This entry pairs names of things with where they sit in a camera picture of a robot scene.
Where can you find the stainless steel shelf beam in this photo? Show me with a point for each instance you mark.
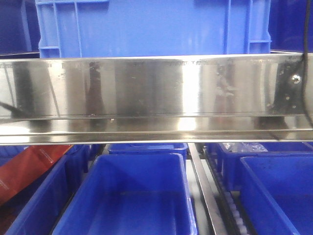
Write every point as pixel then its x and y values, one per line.
pixel 209 98

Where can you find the light blue crate upper shelf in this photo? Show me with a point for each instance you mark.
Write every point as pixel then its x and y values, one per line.
pixel 123 28

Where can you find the blue bin centre rear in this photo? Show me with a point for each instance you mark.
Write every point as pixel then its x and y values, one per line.
pixel 149 149

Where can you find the blue bin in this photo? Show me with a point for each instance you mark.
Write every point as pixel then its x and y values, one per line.
pixel 35 210
pixel 131 195
pixel 277 195
pixel 149 149
pixel 231 167

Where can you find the clear plastic bag in bin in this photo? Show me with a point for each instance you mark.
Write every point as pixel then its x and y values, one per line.
pixel 237 147

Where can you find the blue bin centre front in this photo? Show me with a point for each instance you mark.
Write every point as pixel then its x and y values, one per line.
pixel 131 195

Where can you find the blue bin right rear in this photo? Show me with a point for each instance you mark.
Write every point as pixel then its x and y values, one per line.
pixel 231 167

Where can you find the blue bin right front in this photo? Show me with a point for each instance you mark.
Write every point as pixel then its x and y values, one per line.
pixel 277 195

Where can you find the blue bin left front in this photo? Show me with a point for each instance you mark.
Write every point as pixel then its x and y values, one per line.
pixel 35 210

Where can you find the red paper bag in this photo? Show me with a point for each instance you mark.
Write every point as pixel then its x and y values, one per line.
pixel 28 166

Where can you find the dark blue crate upper left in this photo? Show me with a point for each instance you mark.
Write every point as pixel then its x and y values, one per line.
pixel 19 27

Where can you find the dark blue crate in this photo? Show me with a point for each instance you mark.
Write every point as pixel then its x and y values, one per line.
pixel 19 27
pixel 286 25

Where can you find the dark blue crate upper right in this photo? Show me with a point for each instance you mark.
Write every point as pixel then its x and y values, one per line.
pixel 286 25

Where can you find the metal roller track rail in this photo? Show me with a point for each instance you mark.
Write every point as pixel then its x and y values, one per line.
pixel 217 211

